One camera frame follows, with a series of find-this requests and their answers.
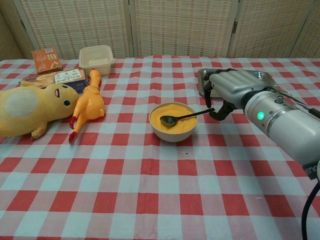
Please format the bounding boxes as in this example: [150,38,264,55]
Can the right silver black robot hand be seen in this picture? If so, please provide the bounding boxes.
[203,67,266,121]

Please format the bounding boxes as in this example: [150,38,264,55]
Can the dark metal spoon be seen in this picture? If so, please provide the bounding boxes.
[159,107,216,126]

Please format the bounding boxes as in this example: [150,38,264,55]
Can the yellow powder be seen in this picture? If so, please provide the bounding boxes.
[150,103,197,132]

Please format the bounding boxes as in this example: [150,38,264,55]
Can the white round bowl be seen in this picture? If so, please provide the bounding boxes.
[149,101,198,143]

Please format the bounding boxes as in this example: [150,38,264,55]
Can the rectangular steel tray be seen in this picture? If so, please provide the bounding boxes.
[197,68,283,102]

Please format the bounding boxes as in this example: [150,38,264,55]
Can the woven folding screen panel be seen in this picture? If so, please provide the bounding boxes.
[291,0,320,59]
[0,0,25,61]
[228,0,313,59]
[129,0,237,58]
[18,0,133,60]

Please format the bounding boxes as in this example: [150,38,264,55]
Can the beige plastic food container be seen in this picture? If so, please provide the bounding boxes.
[78,45,114,76]

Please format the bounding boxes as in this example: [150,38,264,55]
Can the orange rubber chicken toy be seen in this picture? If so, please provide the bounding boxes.
[68,69,106,144]

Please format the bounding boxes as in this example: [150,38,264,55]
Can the red white checked tablecloth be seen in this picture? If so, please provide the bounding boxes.
[0,55,320,240]

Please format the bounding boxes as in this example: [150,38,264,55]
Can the biscuit box with white label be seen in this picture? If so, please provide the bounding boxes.
[20,68,90,95]

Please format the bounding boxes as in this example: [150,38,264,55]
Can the orange snack box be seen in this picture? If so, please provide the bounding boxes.
[31,46,63,75]

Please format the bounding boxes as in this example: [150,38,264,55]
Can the yellow plush toy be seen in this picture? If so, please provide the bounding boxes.
[0,83,79,140]

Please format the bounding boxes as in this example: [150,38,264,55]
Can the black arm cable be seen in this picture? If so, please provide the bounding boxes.
[301,106,320,240]

